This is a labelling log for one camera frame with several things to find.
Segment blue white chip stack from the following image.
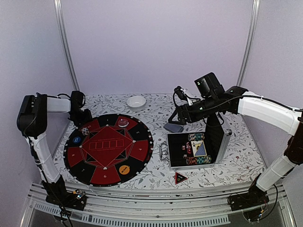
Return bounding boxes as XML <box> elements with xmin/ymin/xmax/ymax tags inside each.
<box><xmin>81</xmin><ymin>127</ymin><xmax>89</xmax><ymax>136</ymax></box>

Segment aluminium poker chip case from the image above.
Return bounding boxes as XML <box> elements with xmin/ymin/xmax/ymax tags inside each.
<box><xmin>159</xmin><ymin>113</ymin><xmax>232</xmax><ymax>171</ymax></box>

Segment poker chip row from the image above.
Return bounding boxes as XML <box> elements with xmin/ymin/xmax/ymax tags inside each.
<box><xmin>188</xmin><ymin>133</ymin><xmax>205</xmax><ymax>141</ymax></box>
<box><xmin>186</xmin><ymin>156</ymin><xmax>212</xmax><ymax>166</ymax></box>

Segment front aluminium rail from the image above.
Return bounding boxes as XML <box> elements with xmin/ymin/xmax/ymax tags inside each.
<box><xmin>20</xmin><ymin>182</ymin><xmax>296</xmax><ymax>227</ymax></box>

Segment boxed card deck ace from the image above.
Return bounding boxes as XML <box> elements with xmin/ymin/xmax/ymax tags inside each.
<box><xmin>191</xmin><ymin>140</ymin><xmax>207</xmax><ymax>157</ymax></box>

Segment round red black poker mat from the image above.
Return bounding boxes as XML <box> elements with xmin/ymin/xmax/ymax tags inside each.
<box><xmin>63</xmin><ymin>114</ymin><xmax>153</xmax><ymax>187</ymax></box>

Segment right aluminium frame post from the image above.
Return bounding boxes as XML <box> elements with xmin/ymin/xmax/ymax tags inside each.
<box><xmin>236</xmin><ymin>0</ymin><xmax>260</xmax><ymax>87</ymax></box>

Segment red black triangle card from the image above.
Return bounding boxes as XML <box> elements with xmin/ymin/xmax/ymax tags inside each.
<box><xmin>174</xmin><ymin>172</ymin><xmax>188</xmax><ymax>185</ymax></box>

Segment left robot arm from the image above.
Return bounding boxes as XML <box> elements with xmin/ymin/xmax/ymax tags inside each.
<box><xmin>17</xmin><ymin>91</ymin><xmax>92</xmax><ymax>205</ymax></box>

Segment aluminium frame post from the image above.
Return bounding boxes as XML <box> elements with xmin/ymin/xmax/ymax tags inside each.
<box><xmin>53</xmin><ymin>0</ymin><xmax>80</xmax><ymax>91</ymax></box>
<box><xmin>236</xmin><ymin>0</ymin><xmax>260</xmax><ymax>87</ymax></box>

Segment white ceramic bowl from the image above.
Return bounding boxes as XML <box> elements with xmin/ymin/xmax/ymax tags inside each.
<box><xmin>126</xmin><ymin>96</ymin><xmax>147</xmax><ymax>111</ymax></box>

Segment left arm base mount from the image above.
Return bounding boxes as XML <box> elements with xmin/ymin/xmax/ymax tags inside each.
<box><xmin>45</xmin><ymin>189</ymin><xmax>87</xmax><ymax>211</ymax></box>

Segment lower poker chip row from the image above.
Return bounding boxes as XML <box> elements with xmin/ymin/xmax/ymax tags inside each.
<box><xmin>186</xmin><ymin>156</ymin><xmax>212</xmax><ymax>166</ymax></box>

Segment upper poker chip row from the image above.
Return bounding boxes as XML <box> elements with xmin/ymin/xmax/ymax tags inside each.
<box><xmin>188</xmin><ymin>133</ymin><xmax>205</xmax><ymax>141</ymax></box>

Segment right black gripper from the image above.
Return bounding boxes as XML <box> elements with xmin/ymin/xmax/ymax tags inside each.
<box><xmin>169</xmin><ymin>95</ymin><xmax>218</xmax><ymax>125</ymax></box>

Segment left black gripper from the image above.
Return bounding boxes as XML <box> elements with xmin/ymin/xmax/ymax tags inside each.
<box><xmin>70</xmin><ymin>108</ymin><xmax>93</xmax><ymax>126</ymax></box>

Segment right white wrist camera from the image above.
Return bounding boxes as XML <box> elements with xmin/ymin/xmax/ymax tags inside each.
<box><xmin>174</xmin><ymin>86</ymin><xmax>196</xmax><ymax>106</ymax></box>

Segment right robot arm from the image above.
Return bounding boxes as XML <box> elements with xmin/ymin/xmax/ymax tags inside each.
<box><xmin>168</xmin><ymin>72</ymin><xmax>303</xmax><ymax>206</ymax></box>

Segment left aluminium frame post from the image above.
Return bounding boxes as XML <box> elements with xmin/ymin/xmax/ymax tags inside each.
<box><xmin>53</xmin><ymin>0</ymin><xmax>80</xmax><ymax>91</ymax></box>

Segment blue small blind button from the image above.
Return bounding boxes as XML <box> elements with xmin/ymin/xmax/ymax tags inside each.
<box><xmin>72</xmin><ymin>136</ymin><xmax>81</xmax><ymax>144</ymax></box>

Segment red dice group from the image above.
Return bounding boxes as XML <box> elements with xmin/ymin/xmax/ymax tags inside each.
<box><xmin>181</xmin><ymin>145</ymin><xmax>193</xmax><ymax>158</ymax></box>

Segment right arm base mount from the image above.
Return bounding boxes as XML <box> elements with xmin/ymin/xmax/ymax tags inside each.
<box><xmin>227</xmin><ymin>188</ymin><xmax>269</xmax><ymax>211</ymax></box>

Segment orange big blind button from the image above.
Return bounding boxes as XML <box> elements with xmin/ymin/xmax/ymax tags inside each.
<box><xmin>119</xmin><ymin>165</ymin><xmax>130</xmax><ymax>175</ymax></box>

